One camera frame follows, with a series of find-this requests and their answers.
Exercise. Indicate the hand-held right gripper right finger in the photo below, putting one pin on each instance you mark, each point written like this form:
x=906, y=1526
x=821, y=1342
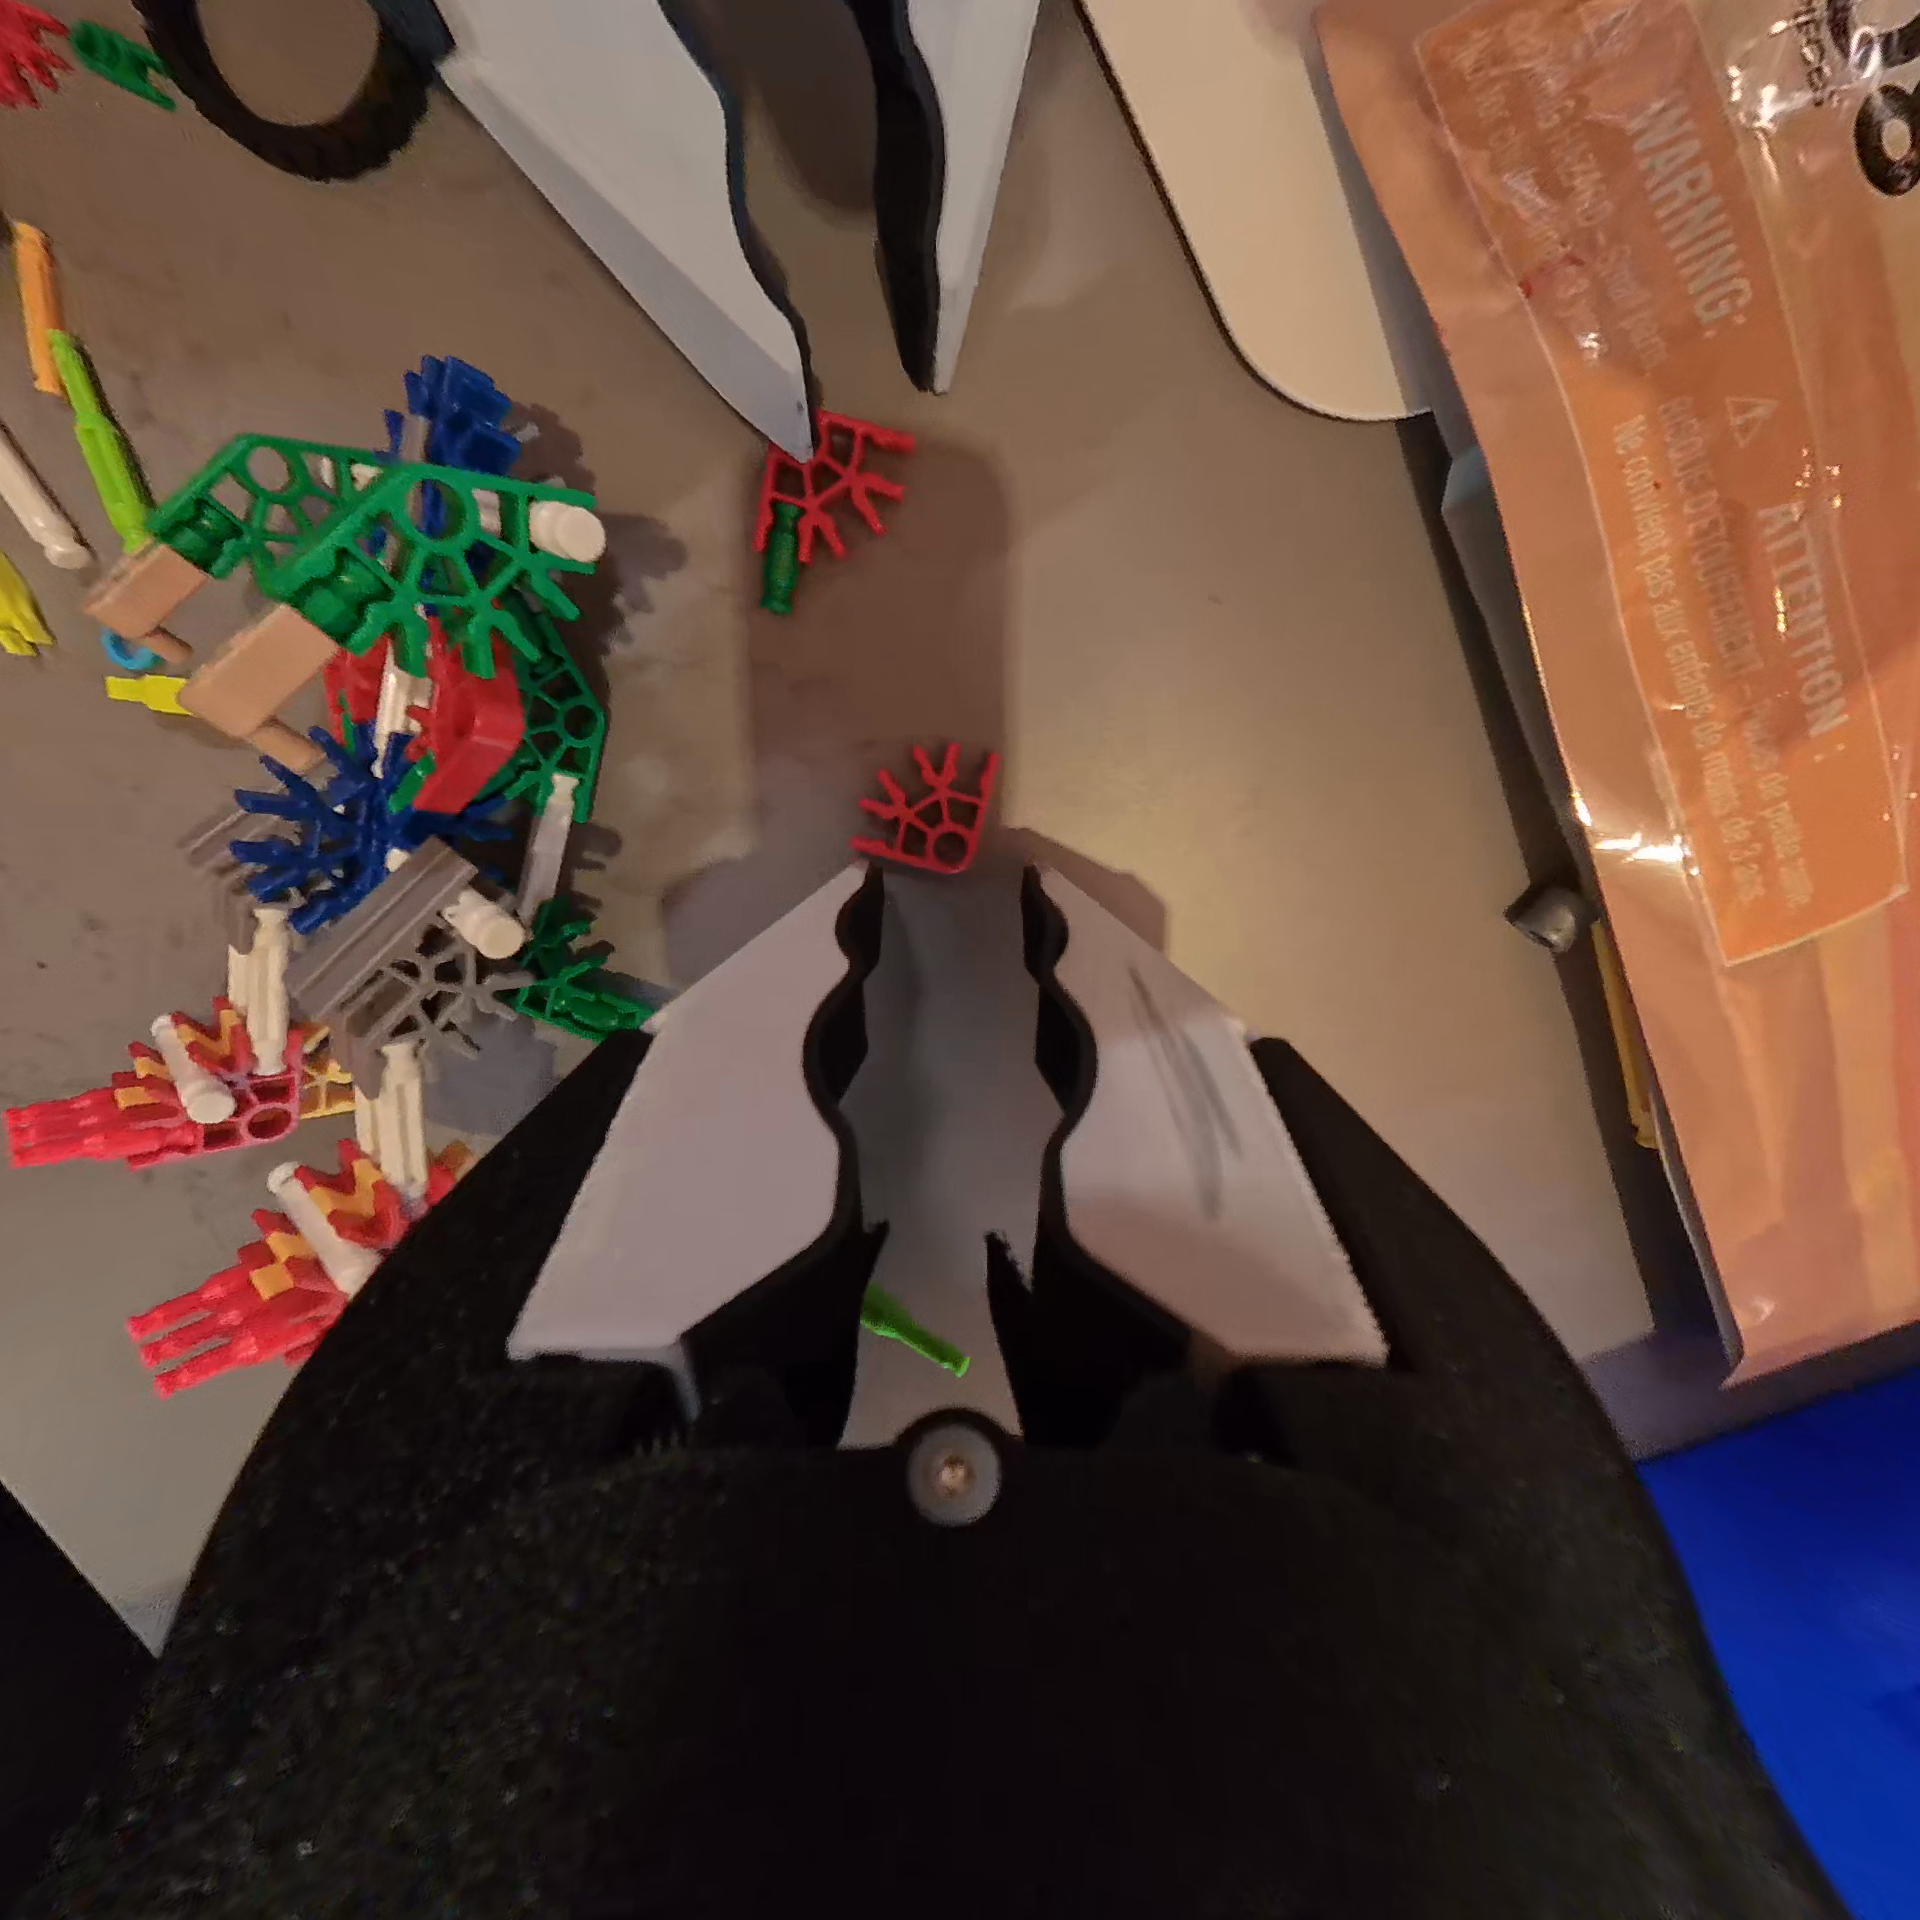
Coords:
x=1201, y=1201

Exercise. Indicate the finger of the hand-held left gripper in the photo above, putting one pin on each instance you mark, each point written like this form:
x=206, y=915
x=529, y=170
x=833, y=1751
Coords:
x=600, y=135
x=975, y=119

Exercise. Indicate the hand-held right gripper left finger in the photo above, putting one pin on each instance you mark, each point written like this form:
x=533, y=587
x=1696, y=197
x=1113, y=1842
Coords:
x=705, y=1186

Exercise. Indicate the multicolour construction toy model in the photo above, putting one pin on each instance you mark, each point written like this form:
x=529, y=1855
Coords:
x=375, y=524

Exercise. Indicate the short green rod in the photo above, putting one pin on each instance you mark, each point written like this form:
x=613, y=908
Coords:
x=779, y=580

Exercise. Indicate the light green rod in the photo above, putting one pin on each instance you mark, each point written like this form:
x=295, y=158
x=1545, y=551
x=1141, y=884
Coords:
x=914, y=1337
x=106, y=452

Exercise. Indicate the black tyre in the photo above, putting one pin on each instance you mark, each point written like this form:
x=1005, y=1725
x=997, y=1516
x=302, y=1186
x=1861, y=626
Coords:
x=271, y=142

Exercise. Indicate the small grey spacer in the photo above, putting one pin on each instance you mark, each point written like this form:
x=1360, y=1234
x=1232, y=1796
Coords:
x=1545, y=917

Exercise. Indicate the dull yellow rod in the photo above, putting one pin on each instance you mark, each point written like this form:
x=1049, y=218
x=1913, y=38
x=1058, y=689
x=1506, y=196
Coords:
x=1627, y=1050

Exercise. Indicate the orange rod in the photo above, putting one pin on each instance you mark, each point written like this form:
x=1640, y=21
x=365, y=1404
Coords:
x=38, y=301

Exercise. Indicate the white rod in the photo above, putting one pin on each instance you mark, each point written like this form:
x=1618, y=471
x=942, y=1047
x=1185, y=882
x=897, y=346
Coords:
x=38, y=510

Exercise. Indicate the small yellow clip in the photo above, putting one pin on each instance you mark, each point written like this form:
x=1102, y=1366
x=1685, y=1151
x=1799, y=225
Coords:
x=150, y=693

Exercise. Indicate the orange toy set package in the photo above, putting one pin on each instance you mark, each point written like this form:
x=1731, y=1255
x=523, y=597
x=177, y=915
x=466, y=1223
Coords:
x=1725, y=676

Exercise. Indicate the yellow connector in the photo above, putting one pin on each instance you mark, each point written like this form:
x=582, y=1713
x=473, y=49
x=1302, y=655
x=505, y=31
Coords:
x=18, y=609

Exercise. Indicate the blue plastic storage bin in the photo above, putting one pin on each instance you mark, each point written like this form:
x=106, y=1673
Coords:
x=1799, y=1652

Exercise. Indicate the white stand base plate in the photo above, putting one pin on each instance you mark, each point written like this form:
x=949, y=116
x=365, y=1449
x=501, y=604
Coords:
x=1243, y=182

